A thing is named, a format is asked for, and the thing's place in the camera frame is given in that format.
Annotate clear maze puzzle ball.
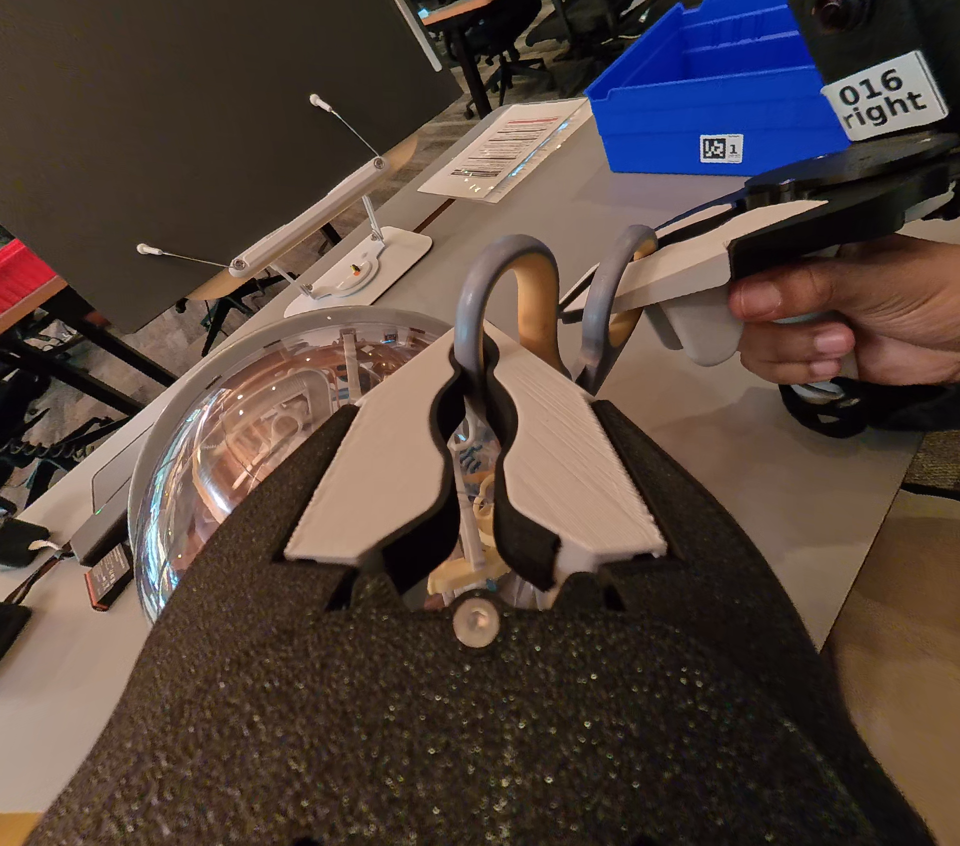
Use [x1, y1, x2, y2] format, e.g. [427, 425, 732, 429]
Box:
[127, 307, 541, 625]

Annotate black flat device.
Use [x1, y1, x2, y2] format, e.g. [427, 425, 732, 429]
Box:
[71, 504, 136, 565]

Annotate blue plastic bin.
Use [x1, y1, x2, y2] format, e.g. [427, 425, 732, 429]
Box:
[583, 0, 852, 175]

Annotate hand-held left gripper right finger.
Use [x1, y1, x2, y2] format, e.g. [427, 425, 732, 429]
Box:
[486, 319, 670, 590]

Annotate laminated paper sheet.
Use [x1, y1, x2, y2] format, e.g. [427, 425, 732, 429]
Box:
[417, 99, 594, 205]

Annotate grey handled scissors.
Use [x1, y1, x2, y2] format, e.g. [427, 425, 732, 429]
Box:
[454, 225, 661, 427]

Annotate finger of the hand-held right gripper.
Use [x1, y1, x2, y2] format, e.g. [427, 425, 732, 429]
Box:
[561, 202, 828, 325]
[654, 188, 753, 241]

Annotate grey desk cable cover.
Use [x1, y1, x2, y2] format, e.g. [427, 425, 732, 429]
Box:
[90, 422, 177, 547]

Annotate small black orange card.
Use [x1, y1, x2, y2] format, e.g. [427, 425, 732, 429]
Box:
[84, 542, 140, 610]

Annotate black display board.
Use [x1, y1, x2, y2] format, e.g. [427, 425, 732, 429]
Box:
[0, 0, 465, 335]

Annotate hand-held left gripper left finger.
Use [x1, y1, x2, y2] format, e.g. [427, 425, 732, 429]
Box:
[285, 328, 462, 568]

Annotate person's right hand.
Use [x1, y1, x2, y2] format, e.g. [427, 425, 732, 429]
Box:
[727, 233, 960, 388]

